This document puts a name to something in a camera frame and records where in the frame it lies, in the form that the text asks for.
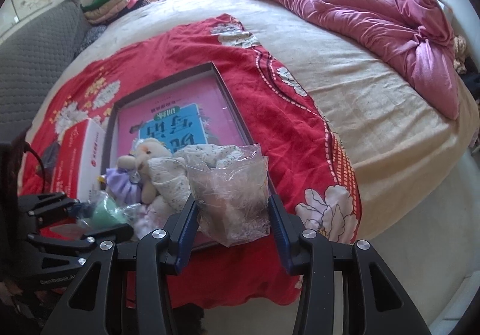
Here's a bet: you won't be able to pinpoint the green soft item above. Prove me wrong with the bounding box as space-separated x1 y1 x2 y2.
77 196 131 233

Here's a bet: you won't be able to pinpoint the red floral blanket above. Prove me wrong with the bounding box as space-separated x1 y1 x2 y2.
20 13 363 312

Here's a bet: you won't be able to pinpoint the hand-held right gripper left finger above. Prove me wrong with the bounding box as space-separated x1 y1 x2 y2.
43 193 199 335

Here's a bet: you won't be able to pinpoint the grey quilted headboard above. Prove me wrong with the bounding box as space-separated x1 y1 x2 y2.
0 0 93 134

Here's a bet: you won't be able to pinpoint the bed with beige sheet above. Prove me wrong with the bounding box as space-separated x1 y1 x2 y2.
22 0 480 243

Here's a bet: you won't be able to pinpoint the pink quilted duvet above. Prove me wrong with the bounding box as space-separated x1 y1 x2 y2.
229 0 464 120

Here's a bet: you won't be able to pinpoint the small teddy bear purple dress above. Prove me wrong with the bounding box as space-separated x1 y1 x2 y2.
105 153 149 205

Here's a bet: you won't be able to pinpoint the teddy bear white floral dress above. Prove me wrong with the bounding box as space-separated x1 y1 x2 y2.
133 137 241 216

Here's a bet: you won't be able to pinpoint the yellow floral cloth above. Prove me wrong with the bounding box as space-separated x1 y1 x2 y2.
452 35 470 74

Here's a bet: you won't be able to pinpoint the clear plastic bag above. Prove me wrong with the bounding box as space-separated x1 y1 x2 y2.
186 144 271 248

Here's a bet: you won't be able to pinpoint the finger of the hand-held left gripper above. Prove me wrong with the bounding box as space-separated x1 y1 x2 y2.
18 192 84 224
27 223 134 269

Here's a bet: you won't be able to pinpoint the red and white carton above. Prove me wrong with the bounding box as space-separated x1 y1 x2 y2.
54 118 108 205

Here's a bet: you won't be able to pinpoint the blue patterned pillow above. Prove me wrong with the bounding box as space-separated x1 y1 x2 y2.
74 23 108 59

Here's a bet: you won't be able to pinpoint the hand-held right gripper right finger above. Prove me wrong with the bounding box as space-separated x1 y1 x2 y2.
270 193 432 335

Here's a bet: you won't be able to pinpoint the shallow pink box dark rim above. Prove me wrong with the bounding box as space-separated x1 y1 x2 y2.
100 61 277 252

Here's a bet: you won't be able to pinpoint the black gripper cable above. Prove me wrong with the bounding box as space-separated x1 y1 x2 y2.
22 143 52 195

